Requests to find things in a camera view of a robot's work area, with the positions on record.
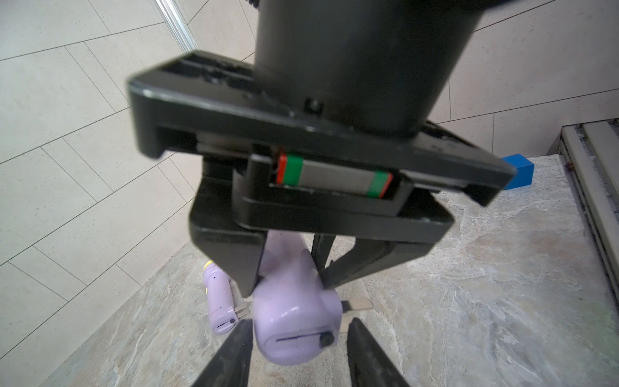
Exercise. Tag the blue tape piece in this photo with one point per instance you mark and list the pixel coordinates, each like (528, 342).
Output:
(525, 171)

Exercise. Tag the purple flashlight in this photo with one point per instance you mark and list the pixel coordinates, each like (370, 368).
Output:
(222, 313)
(295, 317)

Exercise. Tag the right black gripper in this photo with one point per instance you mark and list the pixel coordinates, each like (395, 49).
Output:
(327, 132)

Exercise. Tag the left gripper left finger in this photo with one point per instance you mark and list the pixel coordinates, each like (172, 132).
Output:
(230, 365)

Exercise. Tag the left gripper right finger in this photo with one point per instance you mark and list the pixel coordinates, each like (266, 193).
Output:
(368, 364)

